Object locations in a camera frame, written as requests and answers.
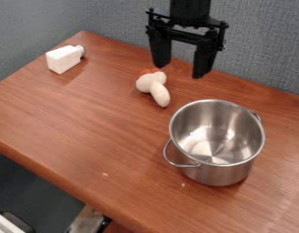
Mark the white plastic bottle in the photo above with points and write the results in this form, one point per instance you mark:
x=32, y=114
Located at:
x=63, y=58

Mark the white plush mushroom toy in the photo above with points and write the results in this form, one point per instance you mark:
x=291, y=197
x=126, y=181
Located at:
x=151, y=82

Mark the table leg bracket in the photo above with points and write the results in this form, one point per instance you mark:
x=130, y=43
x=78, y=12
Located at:
x=91, y=221

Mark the white object at corner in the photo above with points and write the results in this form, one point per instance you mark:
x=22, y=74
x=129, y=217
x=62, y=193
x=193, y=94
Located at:
x=8, y=227

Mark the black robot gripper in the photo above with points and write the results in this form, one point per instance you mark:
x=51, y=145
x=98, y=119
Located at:
x=188, y=13

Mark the stainless steel metal pot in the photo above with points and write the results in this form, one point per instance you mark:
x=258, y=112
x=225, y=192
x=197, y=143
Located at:
x=218, y=137

